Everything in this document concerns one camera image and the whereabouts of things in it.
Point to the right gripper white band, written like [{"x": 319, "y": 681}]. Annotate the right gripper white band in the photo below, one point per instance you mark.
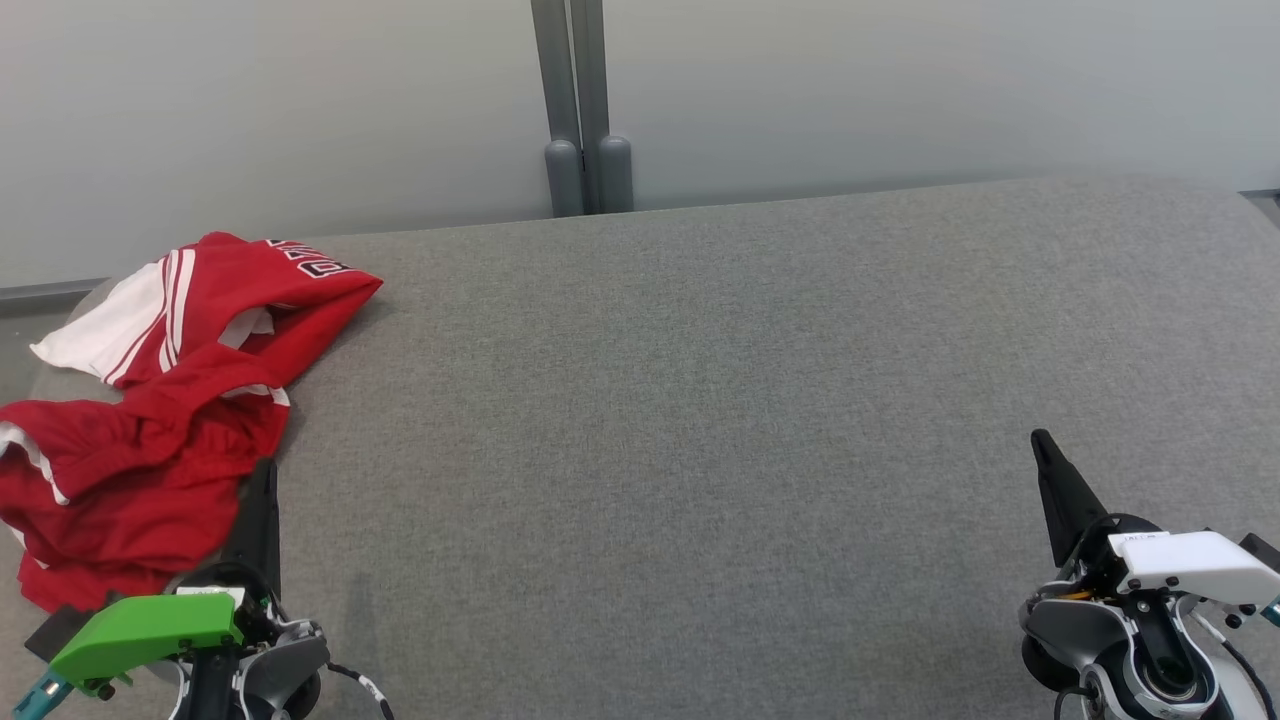
[{"x": 1190, "y": 565}]

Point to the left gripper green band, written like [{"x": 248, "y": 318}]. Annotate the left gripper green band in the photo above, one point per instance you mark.
[{"x": 150, "y": 630}]

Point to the red shorts white stripes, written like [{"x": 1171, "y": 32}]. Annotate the red shorts white stripes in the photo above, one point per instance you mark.
[{"x": 130, "y": 490}]

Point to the red Bulls 23 jersey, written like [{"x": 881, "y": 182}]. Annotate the red Bulls 23 jersey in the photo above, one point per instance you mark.
[{"x": 290, "y": 290}]

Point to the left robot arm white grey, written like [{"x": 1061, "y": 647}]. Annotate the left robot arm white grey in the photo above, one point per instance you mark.
[{"x": 290, "y": 660}]

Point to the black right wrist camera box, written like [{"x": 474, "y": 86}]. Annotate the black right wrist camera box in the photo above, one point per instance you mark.
[{"x": 1262, "y": 550}]

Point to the grey partition post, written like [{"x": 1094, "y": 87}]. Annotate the grey partition post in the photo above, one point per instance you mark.
[
  {"x": 565, "y": 180},
  {"x": 615, "y": 175}
]

